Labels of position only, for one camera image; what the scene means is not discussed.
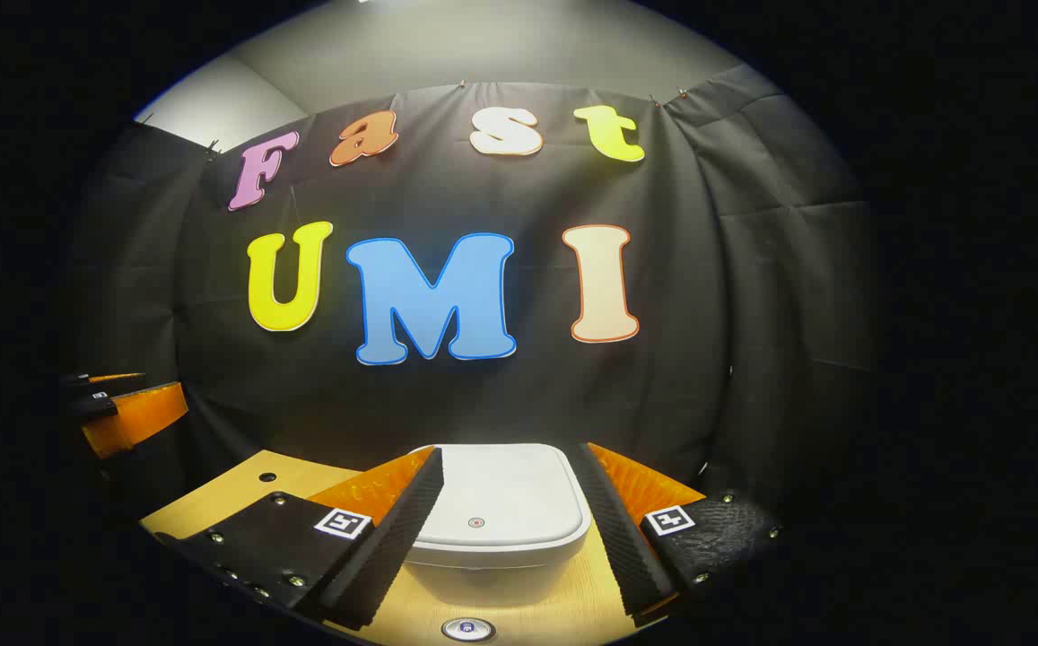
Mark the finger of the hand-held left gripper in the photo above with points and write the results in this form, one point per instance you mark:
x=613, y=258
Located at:
x=137, y=420
x=110, y=386

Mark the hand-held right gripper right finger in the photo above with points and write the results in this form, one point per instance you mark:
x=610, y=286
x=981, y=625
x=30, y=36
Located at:
x=626, y=547

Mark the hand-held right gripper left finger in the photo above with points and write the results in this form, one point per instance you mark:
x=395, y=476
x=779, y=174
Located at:
x=393, y=547

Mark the white desktop garbage bin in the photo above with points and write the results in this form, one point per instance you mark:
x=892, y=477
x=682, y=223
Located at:
x=501, y=502

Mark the wooden desktop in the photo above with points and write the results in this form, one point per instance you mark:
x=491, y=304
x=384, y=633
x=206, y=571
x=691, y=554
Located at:
x=240, y=495

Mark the black backdrop cloth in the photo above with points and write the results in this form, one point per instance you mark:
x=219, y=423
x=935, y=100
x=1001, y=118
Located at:
x=483, y=404

